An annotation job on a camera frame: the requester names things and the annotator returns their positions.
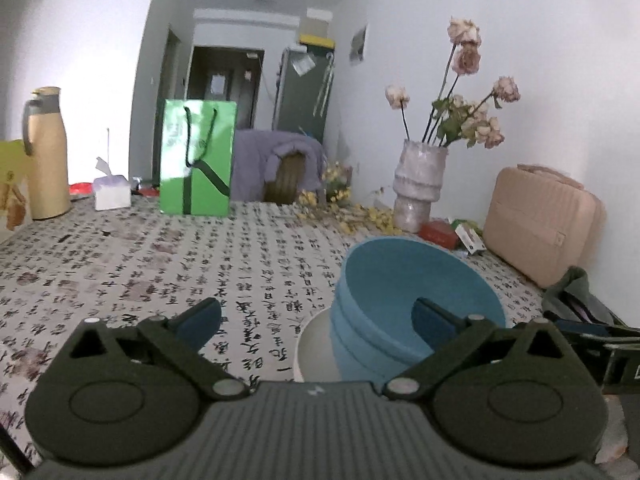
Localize dried pink roses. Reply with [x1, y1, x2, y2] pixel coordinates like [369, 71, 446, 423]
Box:
[384, 16, 521, 150]

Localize beige thermos jug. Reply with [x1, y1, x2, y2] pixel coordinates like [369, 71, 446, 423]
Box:
[22, 86, 72, 221]

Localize grey-green bag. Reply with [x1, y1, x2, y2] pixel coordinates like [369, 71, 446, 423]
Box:
[542, 265, 616, 326]

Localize white folded umbrella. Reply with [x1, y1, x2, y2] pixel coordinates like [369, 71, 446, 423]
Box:
[314, 52, 335, 116]

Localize wall electrical panel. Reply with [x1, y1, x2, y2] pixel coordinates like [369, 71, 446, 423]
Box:
[349, 24, 370, 66]

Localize white plate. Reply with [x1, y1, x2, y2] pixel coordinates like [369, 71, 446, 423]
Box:
[293, 307, 351, 384]

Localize grey refrigerator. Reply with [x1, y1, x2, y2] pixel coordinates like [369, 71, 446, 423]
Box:
[272, 45, 337, 144]

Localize wooden chair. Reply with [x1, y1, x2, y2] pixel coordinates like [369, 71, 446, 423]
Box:
[263, 153, 306, 205]

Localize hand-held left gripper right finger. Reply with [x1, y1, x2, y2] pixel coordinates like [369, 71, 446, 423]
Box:
[382, 297, 576, 402]

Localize green paper bag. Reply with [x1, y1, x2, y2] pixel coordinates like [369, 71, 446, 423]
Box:
[158, 98, 238, 217]

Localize black cable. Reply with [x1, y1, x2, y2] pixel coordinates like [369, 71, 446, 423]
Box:
[0, 424, 32, 477]

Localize dark brown door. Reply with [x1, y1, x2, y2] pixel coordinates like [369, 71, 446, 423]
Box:
[185, 45, 265, 131]

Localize yellow-green snack box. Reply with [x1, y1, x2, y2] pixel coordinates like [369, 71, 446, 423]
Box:
[0, 139, 31, 231]

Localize red box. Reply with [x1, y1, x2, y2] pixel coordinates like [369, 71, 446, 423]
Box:
[418, 219, 461, 250]

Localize chair with purple jacket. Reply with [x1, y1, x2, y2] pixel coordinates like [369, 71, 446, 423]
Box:
[232, 128, 327, 205]

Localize white tissue pack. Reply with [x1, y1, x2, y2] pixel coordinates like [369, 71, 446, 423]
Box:
[93, 156, 132, 211]

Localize green snack packet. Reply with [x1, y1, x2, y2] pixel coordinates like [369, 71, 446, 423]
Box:
[452, 222, 486, 255]

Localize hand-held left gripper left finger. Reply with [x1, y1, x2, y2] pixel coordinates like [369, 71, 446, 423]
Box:
[62, 297, 251, 402]

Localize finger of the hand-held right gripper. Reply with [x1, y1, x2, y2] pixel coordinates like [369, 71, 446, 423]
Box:
[547, 318, 612, 339]

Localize beige ribbed case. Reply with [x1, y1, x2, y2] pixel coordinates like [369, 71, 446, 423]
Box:
[482, 163, 605, 290]

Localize yellow and black box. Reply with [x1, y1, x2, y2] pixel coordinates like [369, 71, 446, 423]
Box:
[298, 34, 335, 51]

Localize yellow flower branch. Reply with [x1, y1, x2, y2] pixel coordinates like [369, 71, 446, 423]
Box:
[297, 162, 401, 234]

